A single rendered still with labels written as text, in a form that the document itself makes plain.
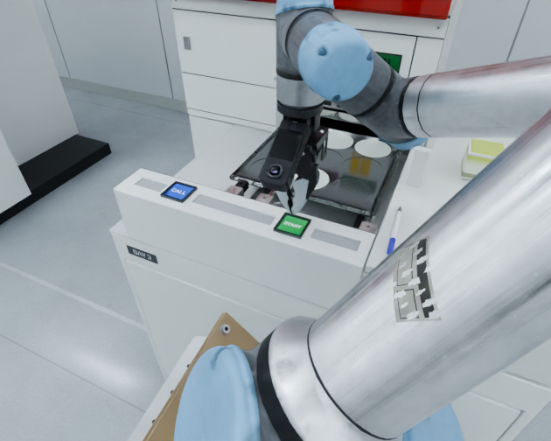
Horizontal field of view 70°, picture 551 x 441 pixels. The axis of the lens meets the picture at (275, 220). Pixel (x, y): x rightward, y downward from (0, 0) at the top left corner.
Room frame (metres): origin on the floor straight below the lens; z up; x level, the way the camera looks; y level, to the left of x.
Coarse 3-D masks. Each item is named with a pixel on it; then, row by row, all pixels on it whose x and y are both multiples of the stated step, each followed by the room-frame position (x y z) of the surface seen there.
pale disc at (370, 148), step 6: (360, 144) 0.99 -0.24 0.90; (366, 144) 0.99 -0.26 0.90; (372, 144) 0.99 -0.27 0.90; (378, 144) 0.99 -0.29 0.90; (384, 144) 0.99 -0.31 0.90; (360, 150) 0.96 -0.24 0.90; (366, 150) 0.96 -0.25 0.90; (372, 150) 0.96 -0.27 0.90; (378, 150) 0.96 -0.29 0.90; (384, 150) 0.96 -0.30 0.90; (390, 150) 0.96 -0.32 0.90; (366, 156) 0.93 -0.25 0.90; (372, 156) 0.93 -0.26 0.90; (378, 156) 0.93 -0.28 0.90; (384, 156) 0.93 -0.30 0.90
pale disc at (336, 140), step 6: (330, 132) 1.06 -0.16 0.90; (336, 132) 1.06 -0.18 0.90; (330, 138) 1.03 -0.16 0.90; (336, 138) 1.03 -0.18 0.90; (342, 138) 1.03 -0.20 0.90; (348, 138) 1.03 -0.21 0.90; (324, 144) 0.99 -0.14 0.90; (330, 144) 0.99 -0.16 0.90; (336, 144) 0.99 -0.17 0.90; (342, 144) 0.99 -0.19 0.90; (348, 144) 0.99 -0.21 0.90
